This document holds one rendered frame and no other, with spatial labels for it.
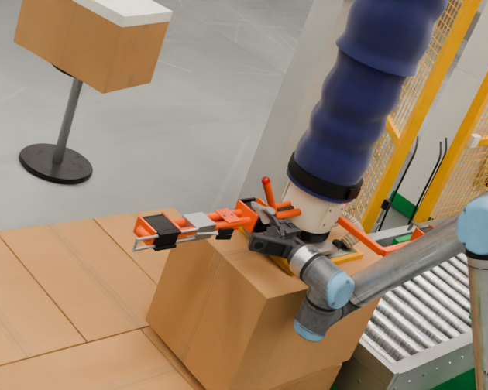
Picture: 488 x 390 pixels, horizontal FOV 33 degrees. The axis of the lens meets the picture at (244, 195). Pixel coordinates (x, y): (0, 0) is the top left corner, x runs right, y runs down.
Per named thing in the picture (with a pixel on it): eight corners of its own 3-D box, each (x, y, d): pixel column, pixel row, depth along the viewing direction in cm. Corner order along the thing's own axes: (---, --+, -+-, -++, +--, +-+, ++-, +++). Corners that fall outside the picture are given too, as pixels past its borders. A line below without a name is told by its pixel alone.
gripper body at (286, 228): (278, 240, 229) (307, 265, 222) (257, 244, 223) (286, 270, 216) (287, 217, 226) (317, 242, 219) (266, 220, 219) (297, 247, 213)
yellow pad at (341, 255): (340, 241, 261) (345, 227, 259) (362, 258, 256) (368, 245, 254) (268, 257, 237) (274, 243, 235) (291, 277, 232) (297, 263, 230)
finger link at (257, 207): (262, 200, 229) (279, 226, 226) (248, 203, 225) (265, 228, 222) (268, 193, 228) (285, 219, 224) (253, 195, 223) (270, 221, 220)
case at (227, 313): (274, 289, 300) (314, 198, 282) (349, 360, 277) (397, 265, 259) (144, 320, 258) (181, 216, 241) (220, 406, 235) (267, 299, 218)
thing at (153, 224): (158, 227, 210) (163, 211, 208) (175, 244, 206) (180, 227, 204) (132, 231, 204) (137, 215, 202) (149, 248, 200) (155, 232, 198)
